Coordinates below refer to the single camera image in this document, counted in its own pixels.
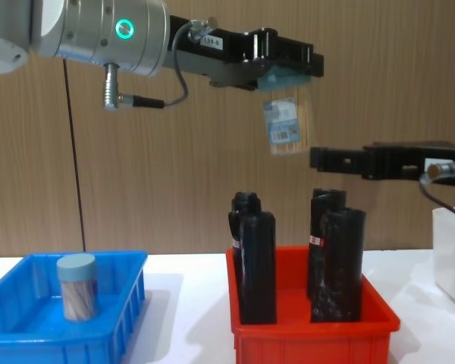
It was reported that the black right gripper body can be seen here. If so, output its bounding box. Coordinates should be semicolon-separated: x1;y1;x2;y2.
361;140;455;188

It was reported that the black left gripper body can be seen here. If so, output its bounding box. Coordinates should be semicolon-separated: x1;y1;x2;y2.
162;14;260;91

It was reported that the clear packet of wooden sticks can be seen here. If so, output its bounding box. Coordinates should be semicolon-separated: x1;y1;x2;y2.
256;64;315;157

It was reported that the black bag roll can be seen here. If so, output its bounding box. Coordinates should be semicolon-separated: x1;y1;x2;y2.
227;190;263;301
238;210;278;326
309;206;368;325
306;187;348;301

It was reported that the white plastic box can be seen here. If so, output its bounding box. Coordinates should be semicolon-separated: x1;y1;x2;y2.
431;206;455;316

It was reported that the red plastic bin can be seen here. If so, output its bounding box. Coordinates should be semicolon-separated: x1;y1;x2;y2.
225;245;402;364

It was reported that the clear jar with grey-blue lid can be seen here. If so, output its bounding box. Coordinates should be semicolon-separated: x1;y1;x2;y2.
56;253;100;323

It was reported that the blue plastic bin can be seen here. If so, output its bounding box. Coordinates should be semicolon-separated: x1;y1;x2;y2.
0;249;149;364

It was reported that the grey right gripper cable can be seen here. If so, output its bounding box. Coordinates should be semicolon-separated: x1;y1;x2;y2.
418;158;455;225

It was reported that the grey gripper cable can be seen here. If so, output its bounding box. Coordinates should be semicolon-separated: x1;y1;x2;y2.
418;158;455;225
101;16;218;112

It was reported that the grey left gripper cable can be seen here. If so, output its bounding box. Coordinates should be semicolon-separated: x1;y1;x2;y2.
101;16;218;112

